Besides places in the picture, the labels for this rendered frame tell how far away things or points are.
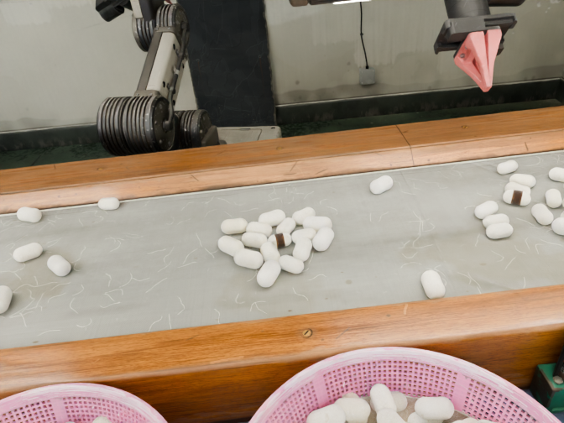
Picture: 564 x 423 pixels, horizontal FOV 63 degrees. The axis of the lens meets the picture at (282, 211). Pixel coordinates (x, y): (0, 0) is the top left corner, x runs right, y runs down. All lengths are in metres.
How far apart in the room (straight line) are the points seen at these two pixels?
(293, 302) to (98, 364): 0.21
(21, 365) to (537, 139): 0.77
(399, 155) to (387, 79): 2.03
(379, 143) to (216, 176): 0.27
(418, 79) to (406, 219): 2.22
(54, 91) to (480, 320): 2.73
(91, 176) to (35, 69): 2.19
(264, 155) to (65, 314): 0.38
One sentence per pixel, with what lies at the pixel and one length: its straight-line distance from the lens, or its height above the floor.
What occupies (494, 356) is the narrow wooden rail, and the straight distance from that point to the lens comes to 0.50.
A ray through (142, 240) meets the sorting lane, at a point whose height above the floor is 0.74.
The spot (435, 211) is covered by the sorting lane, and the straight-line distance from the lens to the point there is 0.66.
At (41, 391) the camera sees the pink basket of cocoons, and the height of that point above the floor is 0.77.
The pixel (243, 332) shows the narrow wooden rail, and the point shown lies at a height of 0.76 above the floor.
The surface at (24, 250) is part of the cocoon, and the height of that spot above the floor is 0.76.
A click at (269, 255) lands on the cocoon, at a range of 0.56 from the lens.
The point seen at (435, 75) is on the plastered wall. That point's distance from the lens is 2.85.
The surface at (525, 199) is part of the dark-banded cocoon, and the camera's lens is 0.69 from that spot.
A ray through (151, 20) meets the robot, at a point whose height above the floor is 0.90.
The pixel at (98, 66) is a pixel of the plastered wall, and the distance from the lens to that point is 2.84.
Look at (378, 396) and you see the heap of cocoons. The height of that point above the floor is 0.74.
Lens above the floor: 1.11
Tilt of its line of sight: 34 degrees down
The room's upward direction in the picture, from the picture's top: 6 degrees counter-clockwise
